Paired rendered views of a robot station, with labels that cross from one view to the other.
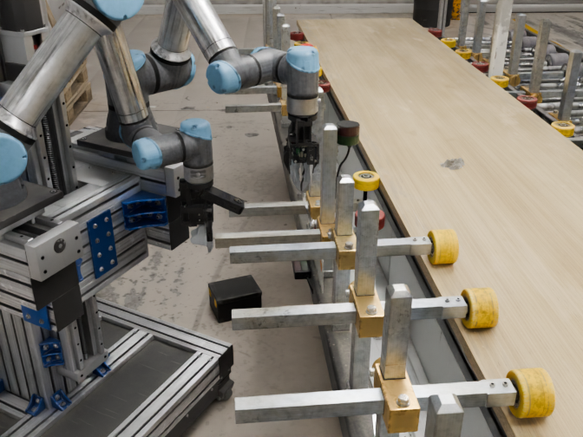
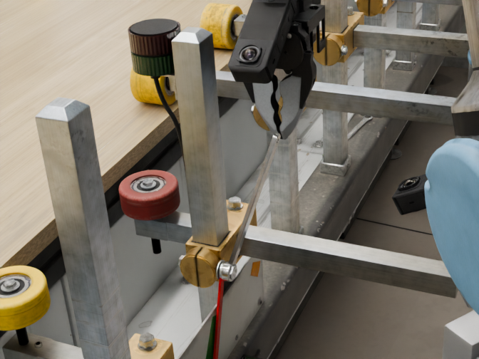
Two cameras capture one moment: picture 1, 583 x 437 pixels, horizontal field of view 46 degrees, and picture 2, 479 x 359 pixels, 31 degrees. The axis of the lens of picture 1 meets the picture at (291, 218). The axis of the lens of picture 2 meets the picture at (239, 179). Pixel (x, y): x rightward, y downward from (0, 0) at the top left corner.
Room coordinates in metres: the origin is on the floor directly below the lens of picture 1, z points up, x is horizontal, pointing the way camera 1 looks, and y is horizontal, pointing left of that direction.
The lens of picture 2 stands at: (2.40, 0.41, 1.47)
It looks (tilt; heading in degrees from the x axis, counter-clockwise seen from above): 30 degrees down; 211
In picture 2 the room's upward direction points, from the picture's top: 4 degrees counter-clockwise
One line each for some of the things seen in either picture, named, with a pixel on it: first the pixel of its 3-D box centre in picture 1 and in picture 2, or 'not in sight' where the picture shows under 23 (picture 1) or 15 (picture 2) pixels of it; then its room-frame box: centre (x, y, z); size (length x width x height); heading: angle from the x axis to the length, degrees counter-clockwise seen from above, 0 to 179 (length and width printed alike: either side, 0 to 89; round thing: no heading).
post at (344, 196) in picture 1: (342, 267); (282, 147); (1.40, -0.12, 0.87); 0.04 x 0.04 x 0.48; 6
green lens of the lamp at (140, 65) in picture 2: (347, 137); (157, 57); (1.65, -0.14, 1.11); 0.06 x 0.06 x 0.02
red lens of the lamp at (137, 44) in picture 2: (348, 128); (155, 36); (1.65, -0.14, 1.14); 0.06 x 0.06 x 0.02
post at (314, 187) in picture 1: (315, 165); (100, 318); (1.90, -0.07, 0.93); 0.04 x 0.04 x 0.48; 6
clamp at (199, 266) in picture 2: (329, 232); (217, 242); (1.62, -0.10, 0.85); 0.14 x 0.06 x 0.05; 6
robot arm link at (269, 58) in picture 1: (267, 66); not in sight; (1.62, 0.06, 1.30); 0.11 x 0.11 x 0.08; 45
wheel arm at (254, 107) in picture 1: (275, 107); not in sight; (2.85, 0.07, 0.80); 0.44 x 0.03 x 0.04; 96
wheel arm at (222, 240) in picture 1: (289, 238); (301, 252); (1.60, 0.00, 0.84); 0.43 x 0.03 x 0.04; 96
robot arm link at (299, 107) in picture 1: (304, 104); not in sight; (1.56, -0.03, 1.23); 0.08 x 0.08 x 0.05
